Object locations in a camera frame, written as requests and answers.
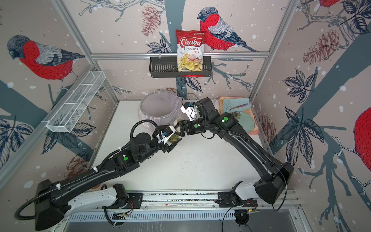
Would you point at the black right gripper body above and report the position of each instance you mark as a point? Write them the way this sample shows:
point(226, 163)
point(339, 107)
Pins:
point(197, 126)

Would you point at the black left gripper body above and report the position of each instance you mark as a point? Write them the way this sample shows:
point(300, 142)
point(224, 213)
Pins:
point(165, 147)

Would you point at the jar with beige lid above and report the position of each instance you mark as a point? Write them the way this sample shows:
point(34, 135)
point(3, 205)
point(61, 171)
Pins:
point(175, 137)

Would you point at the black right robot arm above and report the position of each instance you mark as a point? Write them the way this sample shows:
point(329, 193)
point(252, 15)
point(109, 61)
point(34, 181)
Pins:
point(203, 116)

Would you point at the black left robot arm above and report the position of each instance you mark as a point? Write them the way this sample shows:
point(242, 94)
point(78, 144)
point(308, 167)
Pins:
point(56, 201)

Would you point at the teal cloth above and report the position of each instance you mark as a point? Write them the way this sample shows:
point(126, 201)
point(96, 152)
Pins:
point(230, 105)

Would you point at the light green floral plate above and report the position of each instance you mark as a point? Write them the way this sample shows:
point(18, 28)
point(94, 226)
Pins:
point(245, 120)

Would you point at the pink tray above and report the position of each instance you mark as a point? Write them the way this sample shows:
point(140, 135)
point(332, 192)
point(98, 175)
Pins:
point(249, 112)

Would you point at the Chuba cassava chips bag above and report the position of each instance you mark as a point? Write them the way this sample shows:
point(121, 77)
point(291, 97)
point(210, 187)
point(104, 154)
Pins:
point(190, 50)

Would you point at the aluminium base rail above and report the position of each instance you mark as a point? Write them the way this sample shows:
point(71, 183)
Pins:
point(198, 199)

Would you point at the black wall basket shelf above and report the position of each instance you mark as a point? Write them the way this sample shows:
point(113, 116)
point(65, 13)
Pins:
point(166, 67)

